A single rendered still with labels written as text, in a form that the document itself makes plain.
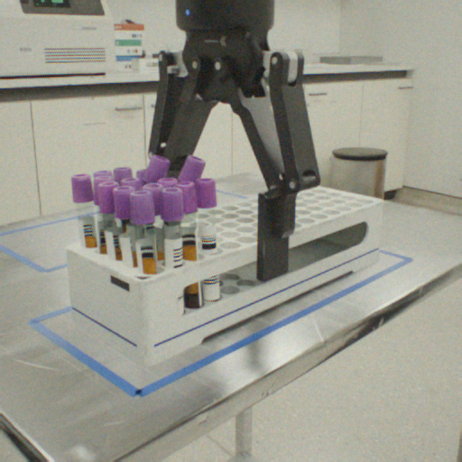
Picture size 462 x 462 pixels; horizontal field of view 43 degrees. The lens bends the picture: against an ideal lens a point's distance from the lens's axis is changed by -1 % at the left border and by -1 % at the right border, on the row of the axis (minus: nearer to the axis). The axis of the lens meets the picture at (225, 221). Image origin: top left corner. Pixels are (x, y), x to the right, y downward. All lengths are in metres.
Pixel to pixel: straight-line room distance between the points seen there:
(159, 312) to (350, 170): 2.88
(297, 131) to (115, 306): 0.18
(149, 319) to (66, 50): 2.17
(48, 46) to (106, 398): 2.17
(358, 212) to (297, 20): 3.65
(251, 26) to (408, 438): 1.46
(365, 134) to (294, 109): 3.37
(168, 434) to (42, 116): 2.18
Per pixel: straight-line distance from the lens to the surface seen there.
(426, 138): 4.07
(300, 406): 1.83
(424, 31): 4.08
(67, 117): 2.51
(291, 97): 0.42
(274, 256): 0.46
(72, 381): 0.40
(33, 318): 0.49
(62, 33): 2.51
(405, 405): 1.90
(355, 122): 3.69
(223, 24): 0.43
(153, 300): 0.39
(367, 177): 3.25
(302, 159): 0.42
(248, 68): 0.44
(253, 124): 0.44
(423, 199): 4.14
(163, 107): 0.51
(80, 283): 0.45
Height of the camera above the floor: 1.03
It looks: 17 degrees down
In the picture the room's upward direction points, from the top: straight up
